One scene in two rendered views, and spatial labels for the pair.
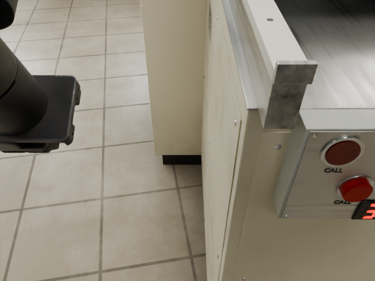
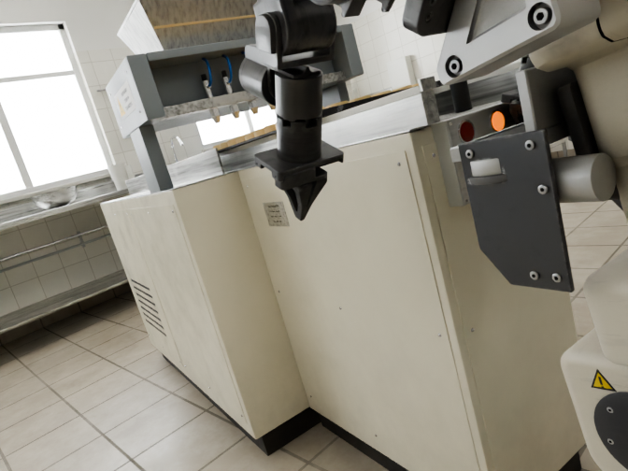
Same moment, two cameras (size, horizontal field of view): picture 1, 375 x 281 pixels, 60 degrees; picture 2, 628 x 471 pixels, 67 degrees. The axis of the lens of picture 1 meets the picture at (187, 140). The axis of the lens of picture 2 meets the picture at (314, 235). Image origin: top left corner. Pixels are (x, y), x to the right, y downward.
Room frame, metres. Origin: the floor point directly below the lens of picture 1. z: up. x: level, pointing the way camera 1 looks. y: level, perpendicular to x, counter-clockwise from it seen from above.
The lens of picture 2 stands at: (-0.31, 0.48, 0.87)
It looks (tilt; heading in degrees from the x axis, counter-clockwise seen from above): 11 degrees down; 330
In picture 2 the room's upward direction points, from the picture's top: 16 degrees counter-clockwise
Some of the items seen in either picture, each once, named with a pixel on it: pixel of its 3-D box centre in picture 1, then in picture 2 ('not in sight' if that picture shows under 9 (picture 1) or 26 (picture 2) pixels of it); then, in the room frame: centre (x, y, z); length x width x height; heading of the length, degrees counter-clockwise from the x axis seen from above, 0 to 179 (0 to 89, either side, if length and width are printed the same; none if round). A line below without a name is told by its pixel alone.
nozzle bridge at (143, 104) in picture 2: not in sight; (247, 108); (1.11, -0.22, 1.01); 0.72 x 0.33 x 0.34; 90
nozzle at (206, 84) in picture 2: not in sight; (210, 90); (0.98, -0.07, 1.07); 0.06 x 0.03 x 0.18; 0
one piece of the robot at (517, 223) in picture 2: not in sight; (584, 155); (-0.01, -0.06, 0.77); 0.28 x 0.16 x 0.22; 90
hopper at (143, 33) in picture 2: not in sight; (224, 31); (1.11, -0.22, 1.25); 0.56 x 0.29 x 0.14; 90
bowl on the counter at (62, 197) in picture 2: not in sight; (56, 199); (3.78, 0.20, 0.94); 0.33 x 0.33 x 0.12
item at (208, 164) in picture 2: not in sight; (160, 178); (1.58, -0.02, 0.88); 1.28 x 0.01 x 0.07; 0
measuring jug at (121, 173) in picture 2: not in sight; (122, 176); (3.73, -0.30, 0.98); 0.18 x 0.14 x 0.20; 50
